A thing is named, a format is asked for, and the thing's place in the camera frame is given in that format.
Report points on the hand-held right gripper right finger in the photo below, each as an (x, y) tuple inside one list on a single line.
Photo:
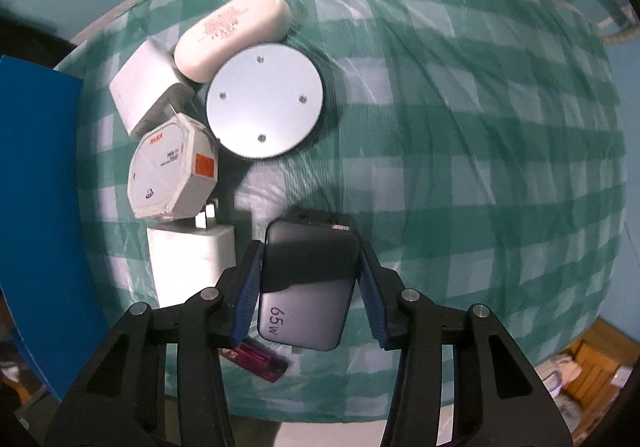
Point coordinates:
[(374, 299)]

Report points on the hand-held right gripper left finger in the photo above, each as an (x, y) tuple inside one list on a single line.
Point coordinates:
[(247, 294)]

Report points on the grey power adapter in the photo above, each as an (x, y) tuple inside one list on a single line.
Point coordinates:
[(305, 277)]

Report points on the round silver disc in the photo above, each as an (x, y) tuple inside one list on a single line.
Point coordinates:
[(262, 97)]

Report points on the white cube charger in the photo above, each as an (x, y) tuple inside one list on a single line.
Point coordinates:
[(142, 82)]

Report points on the white oval case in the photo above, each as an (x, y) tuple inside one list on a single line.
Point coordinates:
[(225, 34)]

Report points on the magenta USB stick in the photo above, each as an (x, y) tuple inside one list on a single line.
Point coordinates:
[(260, 362)]

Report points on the white flat charger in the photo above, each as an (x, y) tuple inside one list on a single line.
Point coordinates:
[(185, 262)]

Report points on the green checkered plastic tablecloth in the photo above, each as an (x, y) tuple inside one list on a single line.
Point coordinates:
[(450, 177)]

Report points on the white octagonal box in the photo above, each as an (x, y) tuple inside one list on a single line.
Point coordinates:
[(165, 167)]

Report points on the blue box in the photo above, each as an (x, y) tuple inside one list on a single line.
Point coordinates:
[(40, 202)]

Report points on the cardboard box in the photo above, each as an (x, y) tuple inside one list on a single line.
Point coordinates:
[(595, 362)]

